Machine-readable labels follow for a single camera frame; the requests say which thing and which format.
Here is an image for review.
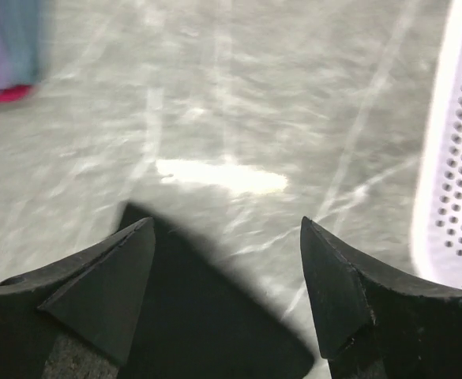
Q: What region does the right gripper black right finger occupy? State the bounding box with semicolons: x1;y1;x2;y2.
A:
300;218;462;379

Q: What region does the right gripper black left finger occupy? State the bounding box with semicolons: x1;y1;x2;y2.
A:
0;219;155;378

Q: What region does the white perforated plastic basket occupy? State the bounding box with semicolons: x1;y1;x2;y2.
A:
409;0;462;294

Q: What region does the folded red t shirt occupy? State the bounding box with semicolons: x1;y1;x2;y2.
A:
0;85;33;103

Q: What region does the folded teal t shirt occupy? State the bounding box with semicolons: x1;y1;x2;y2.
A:
1;0;45;85

